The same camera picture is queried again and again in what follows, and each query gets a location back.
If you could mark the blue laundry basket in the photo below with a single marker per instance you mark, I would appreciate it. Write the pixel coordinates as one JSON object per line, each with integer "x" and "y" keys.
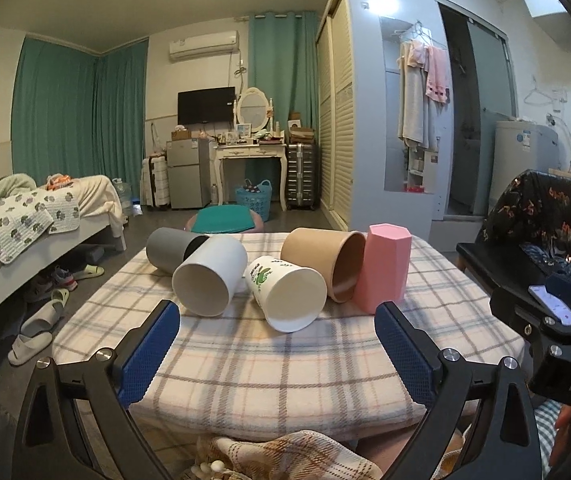
{"x": 254, "y": 199}

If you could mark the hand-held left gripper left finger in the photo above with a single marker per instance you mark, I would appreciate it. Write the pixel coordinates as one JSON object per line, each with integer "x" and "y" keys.
{"x": 148, "y": 355}

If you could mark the white cup with green print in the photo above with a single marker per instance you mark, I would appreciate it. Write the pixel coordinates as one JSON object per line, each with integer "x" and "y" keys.
{"x": 290, "y": 295}

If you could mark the smartphone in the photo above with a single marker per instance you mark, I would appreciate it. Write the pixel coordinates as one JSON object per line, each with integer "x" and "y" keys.
{"x": 554, "y": 305}

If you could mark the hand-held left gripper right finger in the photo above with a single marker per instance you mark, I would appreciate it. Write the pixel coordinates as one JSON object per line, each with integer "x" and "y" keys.
{"x": 405, "y": 360}

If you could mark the beige plaid cloth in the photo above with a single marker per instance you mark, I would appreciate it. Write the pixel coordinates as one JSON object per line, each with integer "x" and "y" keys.
{"x": 290, "y": 457}

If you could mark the large water bottle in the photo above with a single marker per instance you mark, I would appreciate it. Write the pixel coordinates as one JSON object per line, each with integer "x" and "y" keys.
{"x": 123, "y": 195}

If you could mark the dark floral cloth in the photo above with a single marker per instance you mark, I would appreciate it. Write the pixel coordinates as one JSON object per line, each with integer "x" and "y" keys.
{"x": 545, "y": 215}

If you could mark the pink faceted cup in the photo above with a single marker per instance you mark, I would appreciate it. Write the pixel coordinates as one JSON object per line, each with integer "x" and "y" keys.
{"x": 383, "y": 265}

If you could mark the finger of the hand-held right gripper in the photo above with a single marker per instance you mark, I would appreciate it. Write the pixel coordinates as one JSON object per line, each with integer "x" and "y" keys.
{"x": 515, "y": 315}

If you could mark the white wardrobe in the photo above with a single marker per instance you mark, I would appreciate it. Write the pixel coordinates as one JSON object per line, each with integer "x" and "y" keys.
{"x": 355, "y": 125}

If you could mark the grey cup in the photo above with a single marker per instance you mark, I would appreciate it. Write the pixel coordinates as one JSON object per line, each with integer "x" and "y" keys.
{"x": 168, "y": 250}

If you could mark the cardboard box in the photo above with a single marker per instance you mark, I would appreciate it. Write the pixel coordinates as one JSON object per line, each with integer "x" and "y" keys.
{"x": 301, "y": 132}

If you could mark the patterned quilted blanket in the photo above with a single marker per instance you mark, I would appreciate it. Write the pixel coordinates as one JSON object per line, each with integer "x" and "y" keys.
{"x": 20, "y": 217}

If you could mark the pink hanging towel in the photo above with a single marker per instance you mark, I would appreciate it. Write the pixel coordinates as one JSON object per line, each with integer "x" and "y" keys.
{"x": 438, "y": 75}

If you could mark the white suitcase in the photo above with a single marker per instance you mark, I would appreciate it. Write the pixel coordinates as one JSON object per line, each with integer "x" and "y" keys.
{"x": 156, "y": 182}

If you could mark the white dressing table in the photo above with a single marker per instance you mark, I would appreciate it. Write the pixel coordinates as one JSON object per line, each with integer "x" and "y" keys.
{"x": 250, "y": 152}

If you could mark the tissue box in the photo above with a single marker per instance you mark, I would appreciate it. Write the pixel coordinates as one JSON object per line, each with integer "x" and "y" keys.
{"x": 181, "y": 135}

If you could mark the plain white cup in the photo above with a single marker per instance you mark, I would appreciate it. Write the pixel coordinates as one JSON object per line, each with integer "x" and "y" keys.
{"x": 205, "y": 280}

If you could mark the pair of sneakers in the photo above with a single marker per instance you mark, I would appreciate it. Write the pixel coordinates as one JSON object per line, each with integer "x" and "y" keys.
{"x": 50, "y": 282}

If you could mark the glass bathroom door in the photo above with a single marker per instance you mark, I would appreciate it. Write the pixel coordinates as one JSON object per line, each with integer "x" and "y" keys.
{"x": 485, "y": 110}

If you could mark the green curtain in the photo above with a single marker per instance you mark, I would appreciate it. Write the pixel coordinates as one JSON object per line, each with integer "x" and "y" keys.
{"x": 55, "y": 105}
{"x": 280, "y": 70}
{"x": 120, "y": 105}

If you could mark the green slipper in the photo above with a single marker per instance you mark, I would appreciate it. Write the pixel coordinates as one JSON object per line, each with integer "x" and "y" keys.
{"x": 61, "y": 296}
{"x": 89, "y": 272}

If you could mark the grey mini fridge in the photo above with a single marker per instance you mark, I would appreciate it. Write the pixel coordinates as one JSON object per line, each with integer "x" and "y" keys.
{"x": 188, "y": 175}

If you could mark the brown paper cup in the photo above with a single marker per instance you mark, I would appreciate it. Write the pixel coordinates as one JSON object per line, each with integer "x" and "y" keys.
{"x": 315, "y": 255}

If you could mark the oval white mirror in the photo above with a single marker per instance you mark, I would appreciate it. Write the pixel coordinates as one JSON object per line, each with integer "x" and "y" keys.
{"x": 254, "y": 107}

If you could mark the plaid tablecloth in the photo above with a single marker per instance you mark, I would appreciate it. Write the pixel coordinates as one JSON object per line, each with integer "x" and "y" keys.
{"x": 275, "y": 370}

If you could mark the white air conditioner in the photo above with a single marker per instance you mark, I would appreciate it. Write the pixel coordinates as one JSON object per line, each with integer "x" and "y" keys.
{"x": 204, "y": 45}

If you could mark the teal stool cushion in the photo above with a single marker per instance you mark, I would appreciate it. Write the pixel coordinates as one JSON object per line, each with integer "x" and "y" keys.
{"x": 225, "y": 220}

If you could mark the white slipper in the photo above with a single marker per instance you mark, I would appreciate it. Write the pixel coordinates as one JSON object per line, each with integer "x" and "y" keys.
{"x": 42, "y": 317}
{"x": 27, "y": 347}

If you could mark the black television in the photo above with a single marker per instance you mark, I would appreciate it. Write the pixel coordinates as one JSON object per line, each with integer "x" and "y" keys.
{"x": 206, "y": 105}

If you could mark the white washing machine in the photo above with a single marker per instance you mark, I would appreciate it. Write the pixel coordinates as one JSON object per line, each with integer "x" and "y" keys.
{"x": 525, "y": 160}

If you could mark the grey hanging towel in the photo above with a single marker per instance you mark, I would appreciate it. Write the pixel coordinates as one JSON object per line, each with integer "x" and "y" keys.
{"x": 415, "y": 105}

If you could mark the blue checked cloth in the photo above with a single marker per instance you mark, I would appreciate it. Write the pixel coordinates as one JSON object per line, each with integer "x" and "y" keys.
{"x": 546, "y": 430}

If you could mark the silver suitcase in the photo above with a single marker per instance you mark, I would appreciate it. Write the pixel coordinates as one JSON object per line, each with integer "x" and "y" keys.
{"x": 301, "y": 177}

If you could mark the bed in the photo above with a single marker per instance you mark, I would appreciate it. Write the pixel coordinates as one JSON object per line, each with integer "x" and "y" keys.
{"x": 10, "y": 280}

